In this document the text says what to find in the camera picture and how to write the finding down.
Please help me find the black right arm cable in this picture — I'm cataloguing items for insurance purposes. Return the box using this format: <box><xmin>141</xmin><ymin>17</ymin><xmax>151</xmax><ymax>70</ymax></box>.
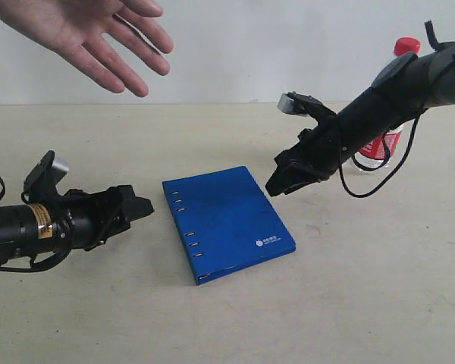
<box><xmin>335</xmin><ymin>20</ymin><xmax>455</xmax><ymax>199</ymax></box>

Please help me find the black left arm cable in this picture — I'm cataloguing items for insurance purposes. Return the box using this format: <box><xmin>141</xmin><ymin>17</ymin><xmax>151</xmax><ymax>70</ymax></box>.
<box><xmin>0</xmin><ymin>166</ymin><xmax>74</xmax><ymax>273</ymax></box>

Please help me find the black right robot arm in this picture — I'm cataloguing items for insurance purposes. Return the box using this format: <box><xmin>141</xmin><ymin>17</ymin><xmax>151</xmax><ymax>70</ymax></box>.
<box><xmin>265</xmin><ymin>44</ymin><xmax>455</xmax><ymax>196</ymax></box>

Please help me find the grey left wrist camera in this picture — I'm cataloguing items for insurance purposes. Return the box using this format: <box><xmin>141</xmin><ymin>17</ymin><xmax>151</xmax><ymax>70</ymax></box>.
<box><xmin>22</xmin><ymin>150</ymin><xmax>69</xmax><ymax>202</ymax></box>

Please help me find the clear plastic water bottle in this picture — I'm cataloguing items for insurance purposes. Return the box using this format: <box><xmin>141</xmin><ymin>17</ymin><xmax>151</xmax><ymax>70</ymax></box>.
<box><xmin>351</xmin><ymin>36</ymin><xmax>421</xmax><ymax>173</ymax></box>

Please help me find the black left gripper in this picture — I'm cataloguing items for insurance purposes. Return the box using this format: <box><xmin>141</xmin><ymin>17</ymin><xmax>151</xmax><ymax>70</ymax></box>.
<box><xmin>62</xmin><ymin>185</ymin><xmax>154</xmax><ymax>250</ymax></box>

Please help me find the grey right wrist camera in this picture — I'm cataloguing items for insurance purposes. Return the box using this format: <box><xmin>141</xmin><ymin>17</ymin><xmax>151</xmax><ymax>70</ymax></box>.
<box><xmin>277</xmin><ymin>92</ymin><xmax>336</xmax><ymax>120</ymax></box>

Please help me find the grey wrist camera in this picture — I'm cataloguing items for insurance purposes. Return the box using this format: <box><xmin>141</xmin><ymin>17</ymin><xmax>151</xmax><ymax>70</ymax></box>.
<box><xmin>277</xmin><ymin>92</ymin><xmax>336</xmax><ymax>120</ymax></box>
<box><xmin>22</xmin><ymin>150</ymin><xmax>69</xmax><ymax>202</ymax></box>

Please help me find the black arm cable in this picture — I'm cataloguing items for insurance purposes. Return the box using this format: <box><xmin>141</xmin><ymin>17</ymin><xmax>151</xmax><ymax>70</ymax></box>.
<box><xmin>0</xmin><ymin>166</ymin><xmax>74</xmax><ymax>273</ymax></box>
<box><xmin>335</xmin><ymin>20</ymin><xmax>455</xmax><ymax>199</ymax></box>

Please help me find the blue ring binder notebook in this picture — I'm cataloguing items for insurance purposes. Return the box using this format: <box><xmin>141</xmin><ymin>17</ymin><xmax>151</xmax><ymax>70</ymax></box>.
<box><xmin>162</xmin><ymin>166</ymin><xmax>296</xmax><ymax>285</ymax></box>

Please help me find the person's open hand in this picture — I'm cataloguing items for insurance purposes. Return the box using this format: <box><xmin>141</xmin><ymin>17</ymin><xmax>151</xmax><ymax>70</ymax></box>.
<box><xmin>0</xmin><ymin>1</ymin><xmax>174</xmax><ymax>98</ymax></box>

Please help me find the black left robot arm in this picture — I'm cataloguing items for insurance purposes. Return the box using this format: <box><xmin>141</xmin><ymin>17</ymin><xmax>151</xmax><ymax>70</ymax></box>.
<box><xmin>0</xmin><ymin>185</ymin><xmax>154</xmax><ymax>273</ymax></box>

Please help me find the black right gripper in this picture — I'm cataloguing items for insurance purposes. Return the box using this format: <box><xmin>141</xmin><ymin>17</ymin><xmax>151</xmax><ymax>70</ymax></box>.
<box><xmin>265</xmin><ymin>127</ymin><xmax>344</xmax><ymax>196</ymax></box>

